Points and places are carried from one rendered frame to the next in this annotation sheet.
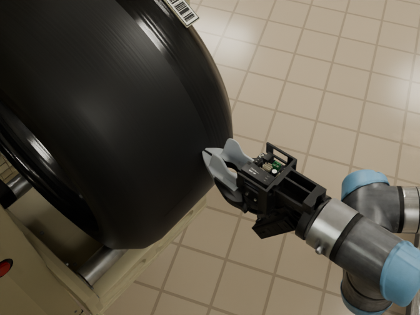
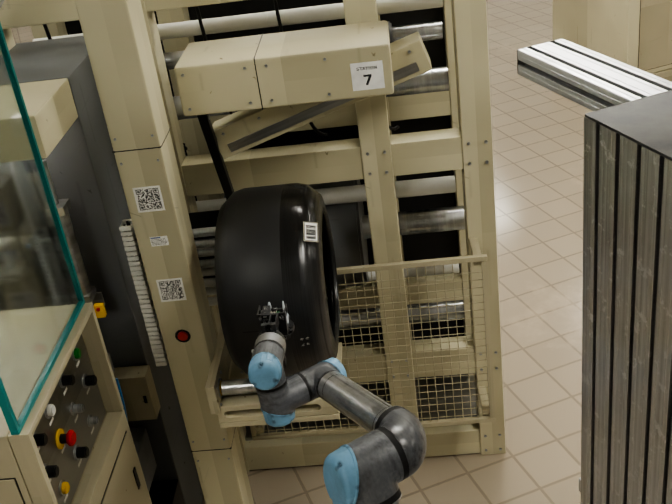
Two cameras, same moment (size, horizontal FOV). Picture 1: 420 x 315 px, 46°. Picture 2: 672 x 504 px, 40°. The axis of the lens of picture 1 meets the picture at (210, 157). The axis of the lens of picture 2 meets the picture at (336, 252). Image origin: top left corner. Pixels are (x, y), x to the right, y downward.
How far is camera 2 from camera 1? 1.97 m
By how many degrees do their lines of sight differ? 47
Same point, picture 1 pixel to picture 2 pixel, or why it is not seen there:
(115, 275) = (240, 402)
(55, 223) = not seen: hidden behind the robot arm
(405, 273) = (256, 360)
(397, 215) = (318, 378)
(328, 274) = not seen: outside the picture
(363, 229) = (267, 343)
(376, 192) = (323, 366)
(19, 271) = (192, 349)
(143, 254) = not seen: hidden behind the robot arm
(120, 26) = (270, 224)
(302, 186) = (269, 319)
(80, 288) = (211, 381)
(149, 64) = (270, 245)
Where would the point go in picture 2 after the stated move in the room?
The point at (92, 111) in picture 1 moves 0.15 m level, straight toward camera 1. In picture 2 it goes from (230, 250) to (196, 278)
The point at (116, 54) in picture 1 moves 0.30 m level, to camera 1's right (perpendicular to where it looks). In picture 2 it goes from (259, 233) to (328, 270)
